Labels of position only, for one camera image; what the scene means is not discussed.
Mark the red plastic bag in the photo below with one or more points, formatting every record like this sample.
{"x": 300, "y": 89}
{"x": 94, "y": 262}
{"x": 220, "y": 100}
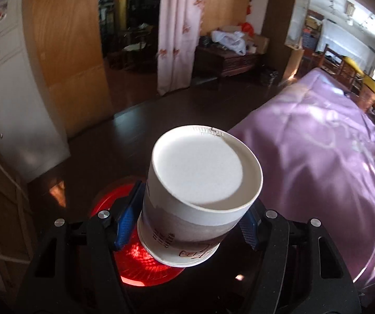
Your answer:
{"x": 247, "y": 27}

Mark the red plastic basket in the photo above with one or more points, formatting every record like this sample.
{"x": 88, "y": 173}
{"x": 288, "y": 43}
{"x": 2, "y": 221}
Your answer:
{"x": 141, "y": 268}

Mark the small cardboard box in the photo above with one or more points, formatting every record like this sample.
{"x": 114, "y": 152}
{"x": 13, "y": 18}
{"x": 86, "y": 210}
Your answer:
{"x": 260, "y": 43}

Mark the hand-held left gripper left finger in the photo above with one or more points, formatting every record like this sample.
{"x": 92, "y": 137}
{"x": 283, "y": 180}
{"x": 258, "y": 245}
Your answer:
{"x": 127, "y": 223}

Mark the pink floral curtain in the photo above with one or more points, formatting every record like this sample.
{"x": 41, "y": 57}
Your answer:
{"x": 177, "y": 39}

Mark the purple blanket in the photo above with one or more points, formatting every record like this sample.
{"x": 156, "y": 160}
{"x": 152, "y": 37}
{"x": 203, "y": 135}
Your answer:
{"x": 305, "y": 144}

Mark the wooden sliding door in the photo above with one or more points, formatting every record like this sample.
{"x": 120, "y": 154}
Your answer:
{"x": 66, "y": 55}
{"x": 226, "y": 3}

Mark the wooden chair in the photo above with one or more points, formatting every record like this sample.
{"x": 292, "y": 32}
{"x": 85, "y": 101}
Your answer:
{"x": 341, "y": 68}

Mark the white paper cup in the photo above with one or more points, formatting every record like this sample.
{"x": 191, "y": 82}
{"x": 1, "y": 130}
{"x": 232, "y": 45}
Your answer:
{"x": 200, "y": 170}

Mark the dark wooden chest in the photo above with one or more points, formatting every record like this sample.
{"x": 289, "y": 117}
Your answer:
{"x": 226, "y": 62}

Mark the white hanging sheet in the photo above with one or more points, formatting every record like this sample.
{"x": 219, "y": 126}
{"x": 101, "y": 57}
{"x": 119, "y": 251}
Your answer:
{"x": 344, "y": 39}

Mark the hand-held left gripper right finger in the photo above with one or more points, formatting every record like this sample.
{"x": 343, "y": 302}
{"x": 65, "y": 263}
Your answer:
{"x": 248, "y": 229}

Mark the white plastic bag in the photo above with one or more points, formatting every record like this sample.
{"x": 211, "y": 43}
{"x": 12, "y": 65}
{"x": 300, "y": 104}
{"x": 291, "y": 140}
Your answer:
{"x": 230, "y": 41}

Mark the white cabinet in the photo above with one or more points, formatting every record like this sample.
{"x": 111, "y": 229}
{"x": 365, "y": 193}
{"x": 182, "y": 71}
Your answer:
{"x": 10, "y": 104}

